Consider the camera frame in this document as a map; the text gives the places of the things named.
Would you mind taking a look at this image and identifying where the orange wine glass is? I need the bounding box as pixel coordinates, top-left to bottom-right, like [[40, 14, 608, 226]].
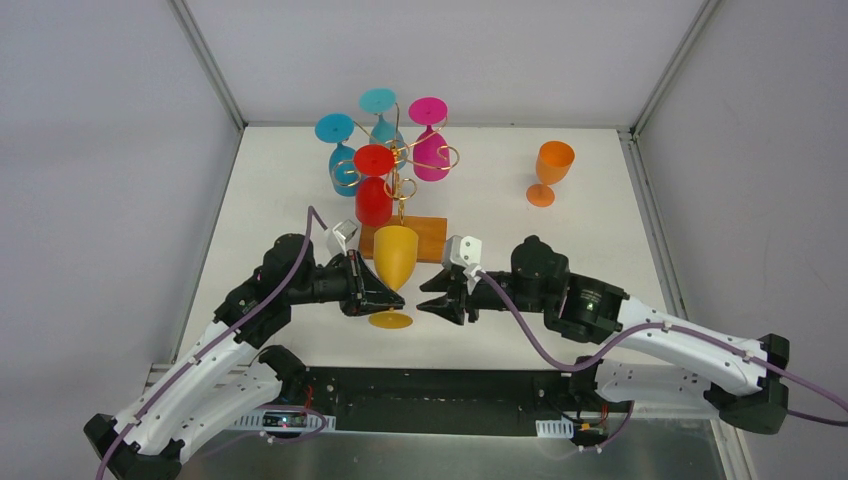
[[525, 141, 576, 208]]

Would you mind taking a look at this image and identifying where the red wine glass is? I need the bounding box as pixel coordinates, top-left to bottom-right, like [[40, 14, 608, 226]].
[[353, 144, 395, 227]]

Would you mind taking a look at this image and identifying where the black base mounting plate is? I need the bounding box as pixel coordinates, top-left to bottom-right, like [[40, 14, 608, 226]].
[[264, 366, 634, 439]]

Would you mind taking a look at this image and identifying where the magenta wine glass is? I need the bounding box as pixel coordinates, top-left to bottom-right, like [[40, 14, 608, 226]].
[[408, 97, 451, 182]]

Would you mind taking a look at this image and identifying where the right controller board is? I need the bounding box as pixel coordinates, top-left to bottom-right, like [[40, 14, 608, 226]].
[[572, 424, 609, 447]]

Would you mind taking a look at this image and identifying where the teal wine glass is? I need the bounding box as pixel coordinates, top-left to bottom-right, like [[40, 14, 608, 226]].
[[359, 87, 405, 150]]

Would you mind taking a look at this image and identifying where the controller board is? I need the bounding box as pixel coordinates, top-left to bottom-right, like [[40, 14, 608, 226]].
[[262, 411, 308, 430], [572, 424, 609, 447]]

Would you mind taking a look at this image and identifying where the yellow wine glass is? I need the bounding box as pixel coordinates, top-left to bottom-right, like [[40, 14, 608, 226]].
[[369, 225, 419, 330]]

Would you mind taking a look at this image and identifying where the gold wire rack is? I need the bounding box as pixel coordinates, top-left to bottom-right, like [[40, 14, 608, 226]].
[[346, 100, 460, 222]]

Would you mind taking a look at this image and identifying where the blue wine glass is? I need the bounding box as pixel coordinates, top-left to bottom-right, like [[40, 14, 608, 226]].
[[314, 113, 361, 198]]

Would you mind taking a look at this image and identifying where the wooden rack base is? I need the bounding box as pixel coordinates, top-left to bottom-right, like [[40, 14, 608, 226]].
[[358, 215, 448, 264]]

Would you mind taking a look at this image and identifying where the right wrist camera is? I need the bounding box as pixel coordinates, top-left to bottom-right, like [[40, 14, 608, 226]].
[[441, 235, 484, 294]]

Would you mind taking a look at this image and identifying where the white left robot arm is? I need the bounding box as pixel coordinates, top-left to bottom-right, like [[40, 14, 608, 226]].
[[84, 234, 405, 479]]

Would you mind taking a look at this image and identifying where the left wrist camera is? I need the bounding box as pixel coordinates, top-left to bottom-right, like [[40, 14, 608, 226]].
[[325, 219, 359, 257]]

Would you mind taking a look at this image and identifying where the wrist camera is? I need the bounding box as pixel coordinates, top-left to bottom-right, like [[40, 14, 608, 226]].
[[325, 219, 359, 257], [441, 235, 484, 294]]

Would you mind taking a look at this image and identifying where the left controller board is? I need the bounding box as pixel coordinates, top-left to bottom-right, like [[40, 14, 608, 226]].
[[262, 411, 308, 430]]

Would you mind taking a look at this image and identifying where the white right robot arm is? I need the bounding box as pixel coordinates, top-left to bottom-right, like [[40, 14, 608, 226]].
[[417, 235, 789, 435]]

